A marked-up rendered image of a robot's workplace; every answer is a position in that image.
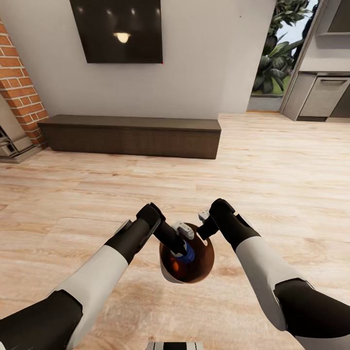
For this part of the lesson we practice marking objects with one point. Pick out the wood fireplace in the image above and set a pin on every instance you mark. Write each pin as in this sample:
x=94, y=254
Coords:
x=15, y=146

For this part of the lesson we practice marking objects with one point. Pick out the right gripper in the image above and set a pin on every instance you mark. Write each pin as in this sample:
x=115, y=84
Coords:
x=205, y=231

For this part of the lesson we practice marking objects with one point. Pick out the can of soda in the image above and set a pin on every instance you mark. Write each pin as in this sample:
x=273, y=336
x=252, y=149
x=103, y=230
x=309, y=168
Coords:
x=185, y=259
x=178, y=270

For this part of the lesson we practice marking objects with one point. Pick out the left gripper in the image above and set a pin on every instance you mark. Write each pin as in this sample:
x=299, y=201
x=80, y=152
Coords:
x=173, y=242

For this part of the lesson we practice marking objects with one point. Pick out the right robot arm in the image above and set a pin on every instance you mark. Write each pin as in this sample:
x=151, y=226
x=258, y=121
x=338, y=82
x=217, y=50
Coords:
x=287, y=298

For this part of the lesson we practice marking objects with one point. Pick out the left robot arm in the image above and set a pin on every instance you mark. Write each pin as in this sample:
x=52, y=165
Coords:
x=64, y=318

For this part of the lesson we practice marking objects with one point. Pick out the trash can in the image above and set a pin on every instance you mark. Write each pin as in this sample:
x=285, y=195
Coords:
x=201, y=265

